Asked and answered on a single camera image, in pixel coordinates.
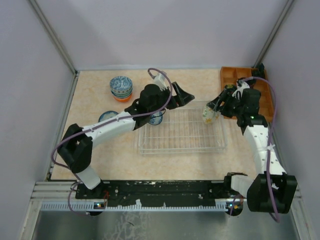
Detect blue white patterned bowl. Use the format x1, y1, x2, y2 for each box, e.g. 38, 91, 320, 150
148, 111, 163, 126

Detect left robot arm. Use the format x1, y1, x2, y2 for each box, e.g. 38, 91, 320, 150
57, 82, 195, 199

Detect blue white bowl on table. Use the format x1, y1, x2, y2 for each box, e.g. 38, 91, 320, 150
98, 110, 119, 123

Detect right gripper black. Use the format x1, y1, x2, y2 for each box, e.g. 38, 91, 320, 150
206, 89, 244, 119

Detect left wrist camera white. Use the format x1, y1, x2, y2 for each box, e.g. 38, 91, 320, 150
153, 72, 167, 91

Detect orange bottom stacked bowl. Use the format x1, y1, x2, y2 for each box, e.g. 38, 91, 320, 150
113, 95, 132, 103

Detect black object tray corner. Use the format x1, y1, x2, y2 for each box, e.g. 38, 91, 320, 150
251, 63, 266, 79

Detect white wire dish rack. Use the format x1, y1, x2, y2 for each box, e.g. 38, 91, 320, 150
138, 100, 228, 155

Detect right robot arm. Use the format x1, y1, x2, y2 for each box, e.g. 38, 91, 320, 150
207, 85, 298, 214

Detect white cable duct strip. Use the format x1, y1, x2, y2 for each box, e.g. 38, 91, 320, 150
41, 201, 241, 211

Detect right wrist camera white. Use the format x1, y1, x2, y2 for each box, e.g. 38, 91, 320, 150
232, 79, 250, 100

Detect wooden compartment tray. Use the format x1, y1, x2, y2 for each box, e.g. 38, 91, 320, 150
220, 66, 274, 123

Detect yellow floral bowl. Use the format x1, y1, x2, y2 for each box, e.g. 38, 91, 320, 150
202, 105, 220, 125

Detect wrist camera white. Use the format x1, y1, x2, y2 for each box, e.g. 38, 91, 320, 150
153, 72, 167, 91
232, 79, 250, 100

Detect top blue stacked bowl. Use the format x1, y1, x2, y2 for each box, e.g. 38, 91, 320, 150
109, 76, 133, 94

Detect black yellow object in tray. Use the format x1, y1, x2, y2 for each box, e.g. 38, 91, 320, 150
224, 84, 237, 93

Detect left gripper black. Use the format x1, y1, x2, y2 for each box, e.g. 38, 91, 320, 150
148, 81, 194, 115

